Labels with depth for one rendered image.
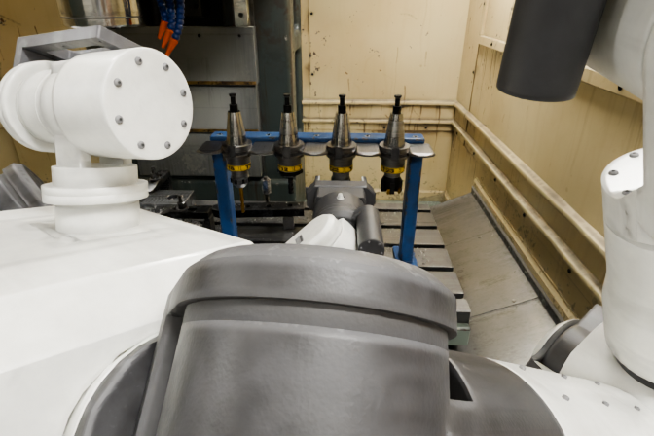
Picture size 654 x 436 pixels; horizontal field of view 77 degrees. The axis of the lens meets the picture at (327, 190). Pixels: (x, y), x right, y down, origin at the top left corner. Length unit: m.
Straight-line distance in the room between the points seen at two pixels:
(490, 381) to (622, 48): 0.14
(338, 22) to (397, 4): 0.24
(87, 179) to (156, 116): 0.06
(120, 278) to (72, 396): 0.05
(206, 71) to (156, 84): 1.19
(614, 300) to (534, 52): 0.17
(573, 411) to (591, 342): 0.15
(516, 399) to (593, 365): 0.18
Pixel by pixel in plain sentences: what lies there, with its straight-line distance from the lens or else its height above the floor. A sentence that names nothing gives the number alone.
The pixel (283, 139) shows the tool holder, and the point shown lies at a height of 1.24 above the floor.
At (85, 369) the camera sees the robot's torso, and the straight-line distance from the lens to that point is 0.20.
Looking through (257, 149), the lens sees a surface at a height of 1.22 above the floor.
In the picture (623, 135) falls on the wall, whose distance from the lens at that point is 0.88.
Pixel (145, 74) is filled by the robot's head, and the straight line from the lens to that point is 0.27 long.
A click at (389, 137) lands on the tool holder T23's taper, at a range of 0.85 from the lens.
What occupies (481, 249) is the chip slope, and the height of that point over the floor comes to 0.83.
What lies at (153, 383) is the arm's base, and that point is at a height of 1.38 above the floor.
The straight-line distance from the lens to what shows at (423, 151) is 0.88.
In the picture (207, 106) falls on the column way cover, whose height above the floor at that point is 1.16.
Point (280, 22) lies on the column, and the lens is 1.44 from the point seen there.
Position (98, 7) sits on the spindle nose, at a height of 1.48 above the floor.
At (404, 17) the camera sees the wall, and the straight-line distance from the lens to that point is 1.79.
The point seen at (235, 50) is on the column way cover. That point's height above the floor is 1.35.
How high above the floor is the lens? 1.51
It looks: 25 degrees down
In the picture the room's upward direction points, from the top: straight up
